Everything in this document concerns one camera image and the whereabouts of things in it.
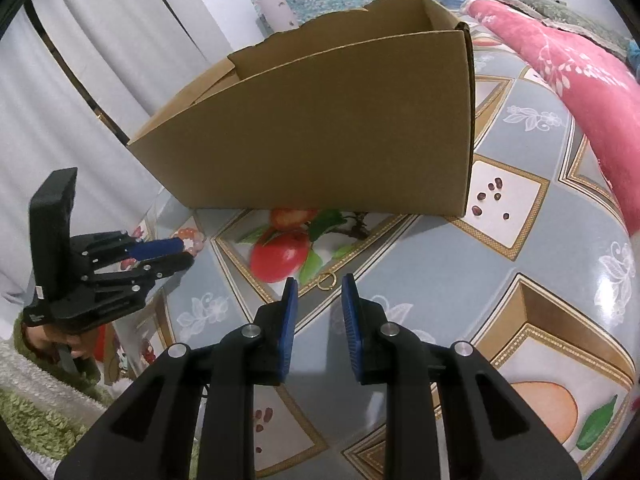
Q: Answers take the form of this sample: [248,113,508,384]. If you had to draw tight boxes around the person's left hand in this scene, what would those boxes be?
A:
[24,326,97,361]

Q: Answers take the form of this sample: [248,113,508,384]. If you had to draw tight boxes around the white curtain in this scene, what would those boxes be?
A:
[0,0,273,311]

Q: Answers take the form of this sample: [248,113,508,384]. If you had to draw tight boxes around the brown cardboard box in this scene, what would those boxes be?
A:
[126,0,476,218]

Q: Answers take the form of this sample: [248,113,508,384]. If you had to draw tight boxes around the pink bead bracelet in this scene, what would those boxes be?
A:
[170,227,206,256]

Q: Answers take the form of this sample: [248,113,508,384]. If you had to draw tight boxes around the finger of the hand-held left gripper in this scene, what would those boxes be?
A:
[82,230,184,266]
[82,252,195,306]

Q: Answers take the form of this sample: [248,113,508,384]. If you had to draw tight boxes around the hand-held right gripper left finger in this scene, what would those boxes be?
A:
[54,277,300,480]

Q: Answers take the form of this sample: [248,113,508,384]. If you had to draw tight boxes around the thin black pole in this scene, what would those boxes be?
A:
[27,0,132,147]

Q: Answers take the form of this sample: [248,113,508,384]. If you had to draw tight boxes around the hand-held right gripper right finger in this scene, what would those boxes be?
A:
[341,274,584,480]

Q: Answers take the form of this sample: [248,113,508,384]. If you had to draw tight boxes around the pink floral blanket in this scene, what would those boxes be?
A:
[462,0,640,236]

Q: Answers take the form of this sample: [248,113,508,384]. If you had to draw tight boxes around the grey green cushion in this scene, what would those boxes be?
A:
[492,0,631,61]

